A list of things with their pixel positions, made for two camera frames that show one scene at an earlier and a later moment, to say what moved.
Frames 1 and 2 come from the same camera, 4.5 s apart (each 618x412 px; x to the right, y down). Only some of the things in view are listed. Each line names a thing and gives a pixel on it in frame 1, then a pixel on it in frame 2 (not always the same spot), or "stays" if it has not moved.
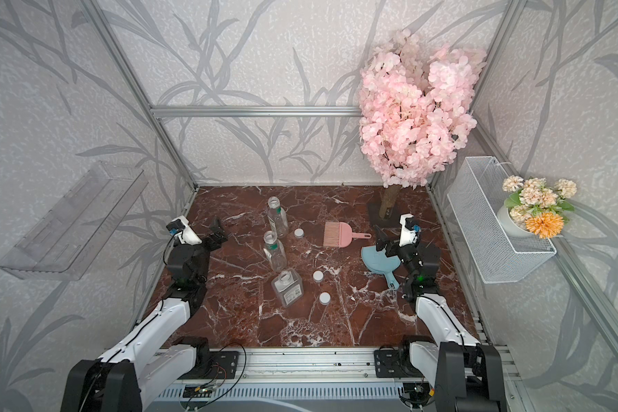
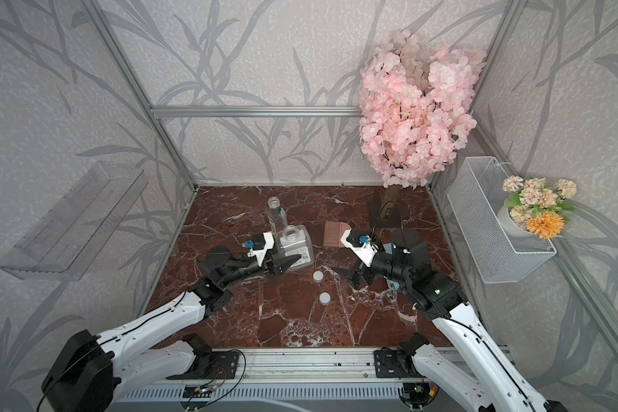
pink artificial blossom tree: (415, 112) stays
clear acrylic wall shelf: (63, 244) stays
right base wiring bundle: (418, 396) stays
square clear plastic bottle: (288, 286) -> (295, 239)
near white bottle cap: (324, 298) stays
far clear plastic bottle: (277, 217) stays
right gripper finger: (380, 233) -> (345, 272)
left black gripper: (220, 235) -> (275, 269)
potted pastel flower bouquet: (534, 209) stays
